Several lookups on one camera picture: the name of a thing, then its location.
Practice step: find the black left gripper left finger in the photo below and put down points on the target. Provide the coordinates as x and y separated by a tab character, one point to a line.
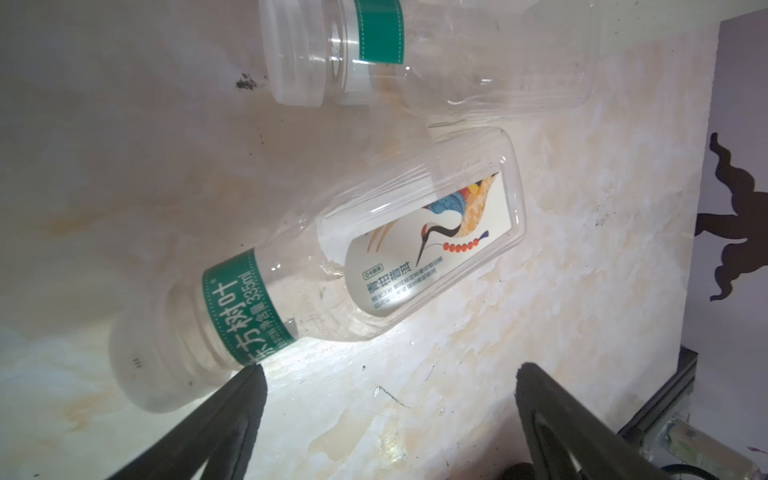
216	440

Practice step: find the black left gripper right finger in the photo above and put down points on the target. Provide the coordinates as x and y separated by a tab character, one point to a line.
566	440

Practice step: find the clear bottle white label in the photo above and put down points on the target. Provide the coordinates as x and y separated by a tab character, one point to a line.
362	262

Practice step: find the clear bottle green band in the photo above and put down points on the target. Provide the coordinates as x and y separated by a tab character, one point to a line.
445	60

